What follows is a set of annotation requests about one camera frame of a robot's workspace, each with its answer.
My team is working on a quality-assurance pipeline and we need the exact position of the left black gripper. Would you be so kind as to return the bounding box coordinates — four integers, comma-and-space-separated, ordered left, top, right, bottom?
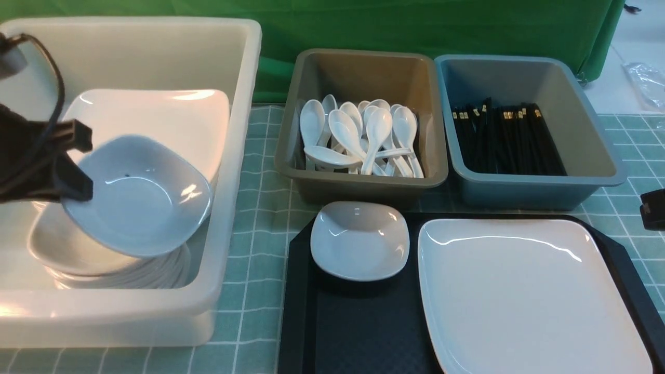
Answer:
1, 105, 94, 204

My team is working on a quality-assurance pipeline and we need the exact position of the large white plastic bin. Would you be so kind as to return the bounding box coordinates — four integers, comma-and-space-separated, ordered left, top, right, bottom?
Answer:
1, 17, 262, 349

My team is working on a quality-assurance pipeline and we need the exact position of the stack of white plates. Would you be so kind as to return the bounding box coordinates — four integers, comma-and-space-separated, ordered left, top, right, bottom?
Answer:
63, 88, 231, 189

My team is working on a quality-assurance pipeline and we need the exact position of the large white square plate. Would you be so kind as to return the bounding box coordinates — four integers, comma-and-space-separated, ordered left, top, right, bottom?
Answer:
417, 219, 656, 373

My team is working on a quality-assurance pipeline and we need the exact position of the black serving tray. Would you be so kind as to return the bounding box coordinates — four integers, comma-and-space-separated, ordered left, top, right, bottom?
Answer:
277, 212, 663, 373

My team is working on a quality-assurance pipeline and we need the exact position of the blue plastic chopstick bin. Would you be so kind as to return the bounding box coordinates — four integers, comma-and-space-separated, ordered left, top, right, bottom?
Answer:
435, 55, 627, 210

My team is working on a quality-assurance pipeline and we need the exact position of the brown plastic spoon bin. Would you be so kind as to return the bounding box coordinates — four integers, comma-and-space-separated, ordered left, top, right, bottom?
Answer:
274, 49, 449, 207

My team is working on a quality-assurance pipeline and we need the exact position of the stack of white bowls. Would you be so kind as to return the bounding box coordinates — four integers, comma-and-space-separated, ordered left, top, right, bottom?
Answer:
27, 203, 192, 289

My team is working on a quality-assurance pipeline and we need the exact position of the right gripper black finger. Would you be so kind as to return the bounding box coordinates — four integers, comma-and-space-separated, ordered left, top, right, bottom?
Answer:
640, 190, 665, 232

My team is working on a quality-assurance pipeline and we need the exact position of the clear plastic bag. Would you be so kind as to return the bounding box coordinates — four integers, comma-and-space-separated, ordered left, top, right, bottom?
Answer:
622, 62, 664, 113

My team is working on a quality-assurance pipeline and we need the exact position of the white bowl tray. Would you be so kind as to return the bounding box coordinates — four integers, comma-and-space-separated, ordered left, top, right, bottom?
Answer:
310, 201, 410, 282
61, 135, 214, 258

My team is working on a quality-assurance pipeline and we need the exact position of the green backdrop cloth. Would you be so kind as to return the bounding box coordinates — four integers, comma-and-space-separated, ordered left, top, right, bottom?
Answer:
2, 1, 624, 102

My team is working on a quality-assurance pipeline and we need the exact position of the green checkered tablecloth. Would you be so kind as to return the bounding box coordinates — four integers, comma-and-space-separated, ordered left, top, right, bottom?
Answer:
2, 106, 663, 373

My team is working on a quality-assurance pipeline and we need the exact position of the pile of white spoons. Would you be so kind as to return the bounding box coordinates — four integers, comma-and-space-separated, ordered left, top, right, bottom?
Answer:
295, 94, 425, 178

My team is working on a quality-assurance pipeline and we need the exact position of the pile of black chopsticks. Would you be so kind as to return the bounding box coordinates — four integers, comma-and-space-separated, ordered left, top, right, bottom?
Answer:
452, 97, 567, 177

